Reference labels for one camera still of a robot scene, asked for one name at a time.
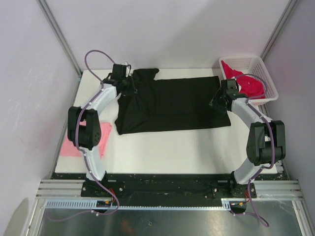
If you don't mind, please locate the black t shirt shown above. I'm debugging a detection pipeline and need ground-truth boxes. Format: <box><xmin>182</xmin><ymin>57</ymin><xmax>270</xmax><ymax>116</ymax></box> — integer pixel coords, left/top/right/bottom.
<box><xmin>115</xmin><ymin>68</ymin><xmax>231</xmax><ymax>135</ymax></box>

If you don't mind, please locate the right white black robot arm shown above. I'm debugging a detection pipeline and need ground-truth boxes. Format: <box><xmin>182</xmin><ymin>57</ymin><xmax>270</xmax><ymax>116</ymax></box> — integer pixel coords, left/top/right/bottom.
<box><xmin>209</xmin><ymin>79</ymin><xmax>286</xmax><ymax>197</ymax></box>

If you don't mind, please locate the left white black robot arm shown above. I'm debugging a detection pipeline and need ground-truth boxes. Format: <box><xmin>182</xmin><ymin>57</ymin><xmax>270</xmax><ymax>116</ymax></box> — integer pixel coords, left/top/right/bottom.
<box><xmin>67</xmin><ymin>63</ymin><xmax>137</xmax><ymax>197</ymax></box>

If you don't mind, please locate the red crumpled t shirt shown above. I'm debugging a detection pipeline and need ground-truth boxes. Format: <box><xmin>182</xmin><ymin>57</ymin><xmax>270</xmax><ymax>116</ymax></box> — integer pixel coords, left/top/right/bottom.
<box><xmin>221</xmin><ymin>61</ymin><xmax>265</xmax><ymax>99</ymax></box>

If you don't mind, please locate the white plastic basket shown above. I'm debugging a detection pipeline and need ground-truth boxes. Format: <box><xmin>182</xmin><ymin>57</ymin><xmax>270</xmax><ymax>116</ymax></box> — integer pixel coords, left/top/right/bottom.
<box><xmin>219</xmin><ymin>55</ymin><xmax>279</xmax><ymax>106</ymax></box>

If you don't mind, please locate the pink folded t shirt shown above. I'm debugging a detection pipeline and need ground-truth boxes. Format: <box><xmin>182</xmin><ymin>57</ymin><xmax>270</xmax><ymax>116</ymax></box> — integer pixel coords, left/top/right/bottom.
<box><xmin>60</xmin><ymin>122</ymin><xmax>112</xmax><ymax>159</ymax></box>

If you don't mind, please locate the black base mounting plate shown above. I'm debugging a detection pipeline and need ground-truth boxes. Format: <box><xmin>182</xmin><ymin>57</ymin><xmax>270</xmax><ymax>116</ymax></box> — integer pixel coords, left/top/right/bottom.
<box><xmin>50</xmin><ymin>173</ymin><xmax>256</xmax><ymax>207</ymax></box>

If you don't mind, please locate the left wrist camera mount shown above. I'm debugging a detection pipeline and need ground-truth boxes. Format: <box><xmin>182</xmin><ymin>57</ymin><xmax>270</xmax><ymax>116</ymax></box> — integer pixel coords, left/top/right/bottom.
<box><xmin>123</xmin><ymin>62</ymin><xmax>131</xmax><ymax>72</ymax></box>

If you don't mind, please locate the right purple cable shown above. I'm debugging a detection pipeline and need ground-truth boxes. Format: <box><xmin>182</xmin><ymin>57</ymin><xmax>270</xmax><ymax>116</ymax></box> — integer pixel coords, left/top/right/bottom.
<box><xmin>233</xmin><ymin>74</ymin><xmax>275</xmax><ymax>227</ymax></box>

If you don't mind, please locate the left aluminium frame post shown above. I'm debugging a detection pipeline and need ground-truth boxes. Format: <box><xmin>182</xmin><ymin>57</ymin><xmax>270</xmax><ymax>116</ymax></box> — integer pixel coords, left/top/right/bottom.
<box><xmin>36</xmin><ymin>0</ymin><xmax>83</xmax><ymax>78</ymax></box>

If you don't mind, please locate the aluminium frame post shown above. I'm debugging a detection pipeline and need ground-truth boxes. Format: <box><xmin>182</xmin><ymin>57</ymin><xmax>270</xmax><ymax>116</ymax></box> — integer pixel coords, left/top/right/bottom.
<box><xmin>36</xmin><ymin>0</ymin><xmax>83</xmax><ymax>78</ymax></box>
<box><xmin>260</xmin><ymin>0</ymin><xmax>300</xmax><ymax>60</ymax></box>

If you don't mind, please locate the right aluminium frame post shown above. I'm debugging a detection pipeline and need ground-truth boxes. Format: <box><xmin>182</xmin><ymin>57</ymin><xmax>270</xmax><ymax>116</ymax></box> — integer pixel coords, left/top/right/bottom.
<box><xmin>260</xmin><ymin>0</ymin><xmax>300</xmax><ymax>60</ymax></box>

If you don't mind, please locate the grey slotted cable duct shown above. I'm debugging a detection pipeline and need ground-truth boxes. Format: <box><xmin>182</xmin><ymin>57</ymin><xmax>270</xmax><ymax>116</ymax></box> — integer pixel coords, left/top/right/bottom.
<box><xmin>45</xmin><ymin>198</ymin><xmax>247</xmax><ymax>211</ymax></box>

